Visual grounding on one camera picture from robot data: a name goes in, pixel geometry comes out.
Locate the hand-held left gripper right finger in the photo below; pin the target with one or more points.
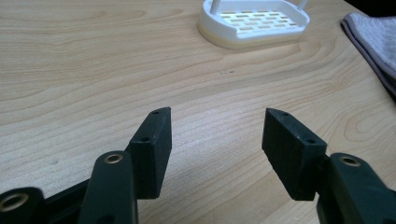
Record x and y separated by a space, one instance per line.
291 155

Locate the grey cloth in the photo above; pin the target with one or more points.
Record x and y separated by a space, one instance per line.
375 43

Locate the white slotted drain rack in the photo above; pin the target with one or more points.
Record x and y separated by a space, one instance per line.
253 23

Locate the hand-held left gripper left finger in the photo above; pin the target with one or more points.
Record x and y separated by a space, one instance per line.
152 155

